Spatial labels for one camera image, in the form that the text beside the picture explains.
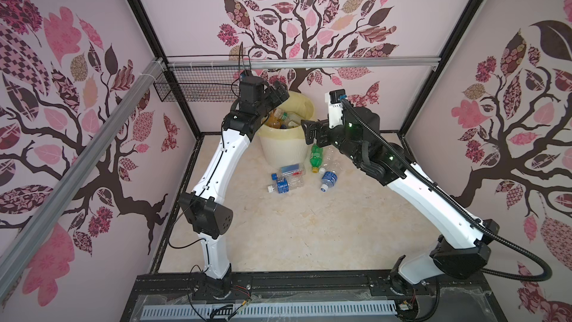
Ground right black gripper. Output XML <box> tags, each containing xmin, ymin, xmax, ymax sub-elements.
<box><xmin>301</xmin><ymin>113</ymin><xmax>363</xmax><ymax>167</ymax></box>

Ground green bottle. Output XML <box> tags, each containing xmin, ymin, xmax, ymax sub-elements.
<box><xmin>310</xmin><ymin>144</ymin><xmax>323</xmax><ymax>173</ymax></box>

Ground clear unlabelled bottle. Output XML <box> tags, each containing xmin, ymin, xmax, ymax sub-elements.
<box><xmin>322</xmin><ymin>146</ymin><xmax>338</xmax><ymax>169</ymax></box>

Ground Pocari blue label bottle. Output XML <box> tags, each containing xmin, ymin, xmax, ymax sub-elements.
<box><xmin>320</xmin><ymin>171</ymin><xmax>338</xmax><ymax>192</ymax></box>

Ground bottle blue red label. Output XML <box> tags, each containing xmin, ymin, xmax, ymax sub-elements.
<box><xmin>271</xmin><ymin>163</ymin><xmax>305</xmax><ymax>180</ymax></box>

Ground clear bottle blue label white cap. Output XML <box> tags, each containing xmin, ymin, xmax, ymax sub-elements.
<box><xmin>267</xmin><ymin>176</ymin><xmax>304</xmax><ymax>194</ymax></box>

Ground red yellow label bottle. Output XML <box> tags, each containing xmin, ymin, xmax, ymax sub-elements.
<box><xmin>266</xmin><ymin>113</ymin><xmax>282</xmax><ymax>129</ymax></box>

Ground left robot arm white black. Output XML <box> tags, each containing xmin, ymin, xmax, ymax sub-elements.
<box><xmin>179</xmin><ymin>76</ymin><xmax>289</xmax><ymax>283</ymax></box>

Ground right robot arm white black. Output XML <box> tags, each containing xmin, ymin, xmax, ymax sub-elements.
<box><xmin>302</xmin><ymin>105</ymin><xmax>492</xmax><ymax>285</ymax></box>

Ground yellow plastic bin liner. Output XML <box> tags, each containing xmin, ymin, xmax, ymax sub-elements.
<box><xmin>263</xmin><ymin>90</ymin><xmax>316</xmax><ymax>140</ymax></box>

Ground white ribbed trash bin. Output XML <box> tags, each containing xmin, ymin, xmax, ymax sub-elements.
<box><xmin>256</xmin><ymin>125</ymin><xmax>310</xmax><ymax>168</ymax></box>

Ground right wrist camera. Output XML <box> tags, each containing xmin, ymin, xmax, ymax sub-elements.
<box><xmin>325</xmin><ymin>89</ymin><xmax>347</xmax><ymax>129</ymax></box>

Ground black wire mesh basket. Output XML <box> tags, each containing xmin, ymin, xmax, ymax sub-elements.
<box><xmin>153</xmin><ymin>54</ymin><xmax>252</xmax><ymax>103</ymax></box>

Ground aluminium rail back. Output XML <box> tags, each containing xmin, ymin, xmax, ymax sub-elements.
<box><xmin>168</xmin><ymin>56</ymin><xmax>441</xmax><ymax>69</ymax></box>

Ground aluminium rail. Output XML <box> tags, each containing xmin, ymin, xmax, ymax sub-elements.
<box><xmin>1</xmin><ymin>58</ymin><xmax>165</xmax><ymax>298</ymax></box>
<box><xmin>168</xmin><ymin>56</ymin><xmax>441</xmax><ymax>69</ymax></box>

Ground aluminium rail left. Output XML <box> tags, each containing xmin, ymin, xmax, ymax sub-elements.
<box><xmin>1</xmin><ymin>58</ymin><xmax>165</xmax><ymax>298</ymax></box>

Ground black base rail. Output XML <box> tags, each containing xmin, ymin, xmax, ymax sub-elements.
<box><xmin>121</xmin><ymin>268</ymin><xmax>506</xmax><ymax>321</ymax></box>

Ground white slotted cable duct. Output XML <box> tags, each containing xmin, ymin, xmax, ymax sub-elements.
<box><xmin>139</xmin><ymin>301</ymin><xmax>397</xmax><ymax>321</ymax></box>

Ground black corrugated cable conduit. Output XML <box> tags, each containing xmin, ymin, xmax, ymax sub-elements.
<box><xmin>339</xmin><ymin>95</ymin><xmax>553</xmax><ymax>283</ymax></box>

